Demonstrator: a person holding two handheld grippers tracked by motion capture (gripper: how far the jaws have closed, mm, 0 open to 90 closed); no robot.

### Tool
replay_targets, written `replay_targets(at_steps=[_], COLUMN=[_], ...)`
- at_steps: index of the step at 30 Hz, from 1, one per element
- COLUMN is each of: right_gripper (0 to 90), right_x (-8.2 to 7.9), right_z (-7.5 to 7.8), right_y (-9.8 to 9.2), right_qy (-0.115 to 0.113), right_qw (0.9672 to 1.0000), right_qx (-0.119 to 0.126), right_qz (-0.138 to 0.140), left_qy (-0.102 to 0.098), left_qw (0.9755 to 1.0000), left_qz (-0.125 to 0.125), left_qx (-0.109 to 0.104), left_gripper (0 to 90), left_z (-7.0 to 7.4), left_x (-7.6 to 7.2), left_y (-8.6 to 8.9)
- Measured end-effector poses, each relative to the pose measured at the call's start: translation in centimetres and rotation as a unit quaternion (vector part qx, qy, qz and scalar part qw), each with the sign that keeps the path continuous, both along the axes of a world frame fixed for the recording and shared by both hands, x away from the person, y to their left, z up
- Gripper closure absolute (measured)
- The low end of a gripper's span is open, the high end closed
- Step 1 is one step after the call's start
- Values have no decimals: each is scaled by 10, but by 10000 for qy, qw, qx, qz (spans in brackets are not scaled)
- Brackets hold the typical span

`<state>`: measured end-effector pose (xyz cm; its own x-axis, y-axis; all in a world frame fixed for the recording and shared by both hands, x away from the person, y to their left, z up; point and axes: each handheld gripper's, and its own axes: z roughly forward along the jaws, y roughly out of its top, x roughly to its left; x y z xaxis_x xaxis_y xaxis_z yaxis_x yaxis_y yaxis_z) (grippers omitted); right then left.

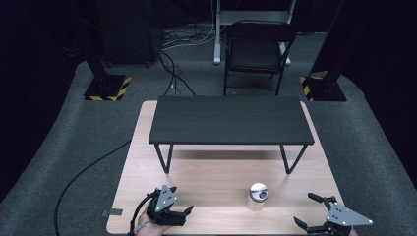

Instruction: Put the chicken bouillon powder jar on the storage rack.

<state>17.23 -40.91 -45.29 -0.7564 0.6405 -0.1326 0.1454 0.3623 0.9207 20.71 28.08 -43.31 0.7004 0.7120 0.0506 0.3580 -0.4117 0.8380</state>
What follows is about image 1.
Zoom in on black stand with hazard-striped base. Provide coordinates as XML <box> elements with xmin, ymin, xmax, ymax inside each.
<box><xmin>299</xmin><ymin>0</ymin><xmax>348</xmax><ymax>102</ymax></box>
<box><xmin>78</xmin><ymin>0</ymin><xmax>133</xmax><ymax>102</ymax></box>

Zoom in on white metal stand frame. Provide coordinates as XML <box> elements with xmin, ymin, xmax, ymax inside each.
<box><xmin>212</xmin><ymin>0</ymin><xmax>297</xmax><ymax>66</ymax></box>

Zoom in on black folding chair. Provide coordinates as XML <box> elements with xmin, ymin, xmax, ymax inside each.
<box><xmin>223</xmin><ymin>20</ymin><xmax>298</xmax><ymax>97</ymax></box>

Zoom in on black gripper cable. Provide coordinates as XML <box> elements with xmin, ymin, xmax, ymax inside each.
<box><xmin>129</xmin><ymin>189</ymin><xmax>161</xmax><ymax>236</ymax></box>

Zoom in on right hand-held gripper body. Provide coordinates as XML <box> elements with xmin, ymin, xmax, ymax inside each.
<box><xmin>319</xmin><ymin>196</ymin><xmax>374</xmax><ymax>236</ymax></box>

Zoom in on black low shelf table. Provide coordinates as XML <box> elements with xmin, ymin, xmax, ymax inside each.
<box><xmin>148</xmin><ymin>94</ymin><xmax>316</xmax><ymax>175</ymax></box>

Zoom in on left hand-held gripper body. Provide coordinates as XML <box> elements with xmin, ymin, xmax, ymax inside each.
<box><xmin>146</xmin><ymin>184</ymin><xmax>189</xmax><ymax>228</ymax></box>

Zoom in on black floor cable bundle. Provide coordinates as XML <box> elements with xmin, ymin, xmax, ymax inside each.
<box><xmin>158</xmin><ymin>48</ymin><xmax>197</xmax><ymax>97</ymax></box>

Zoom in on grey tape strip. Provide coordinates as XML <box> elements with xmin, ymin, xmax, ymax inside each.
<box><xmin>101</xmin><ymin>207</ymin><xmax>124</xmax><ymax>217</ymax></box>

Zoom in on long black floor cable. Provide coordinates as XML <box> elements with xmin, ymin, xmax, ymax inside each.
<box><xmin>53</xmin><ymin>140</ymin><xmax>133</xmax><ymax>236</ymax></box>

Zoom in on white floor cables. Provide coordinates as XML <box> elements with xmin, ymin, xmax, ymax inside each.
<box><xmin>160</xmin><ymin>25</ymin><xmax>228</xmax><ymax>52</ymax></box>

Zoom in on person's left hand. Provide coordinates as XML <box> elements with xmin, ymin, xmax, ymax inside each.
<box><xmin>137</xmin><ymin>209</ymin><xmax>171</xmax><ymax>236</ymax></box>

